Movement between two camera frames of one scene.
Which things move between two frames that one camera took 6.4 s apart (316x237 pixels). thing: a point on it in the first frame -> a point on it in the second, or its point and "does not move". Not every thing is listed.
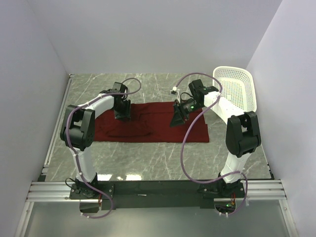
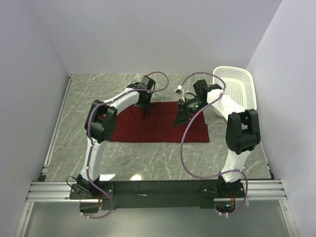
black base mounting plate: x=154 y=194 does not move
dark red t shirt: x=150 y=122 does not move
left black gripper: x=126 y=113 -> x=145 y=105
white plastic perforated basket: x=238 y=88 does not move
